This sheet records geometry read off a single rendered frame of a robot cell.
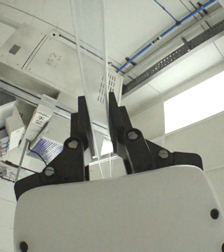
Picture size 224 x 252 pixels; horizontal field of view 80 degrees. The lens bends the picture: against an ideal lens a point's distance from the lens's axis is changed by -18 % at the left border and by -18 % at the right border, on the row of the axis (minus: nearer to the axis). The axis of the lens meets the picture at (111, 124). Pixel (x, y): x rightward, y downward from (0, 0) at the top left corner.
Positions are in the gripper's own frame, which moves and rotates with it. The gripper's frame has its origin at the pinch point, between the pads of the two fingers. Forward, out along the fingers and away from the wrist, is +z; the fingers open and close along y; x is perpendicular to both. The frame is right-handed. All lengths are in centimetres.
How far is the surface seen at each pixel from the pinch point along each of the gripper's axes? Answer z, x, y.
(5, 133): 51, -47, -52
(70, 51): 81, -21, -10
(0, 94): 43, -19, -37
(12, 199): 202, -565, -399
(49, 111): 41, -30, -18
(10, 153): 214, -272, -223
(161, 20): 165, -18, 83
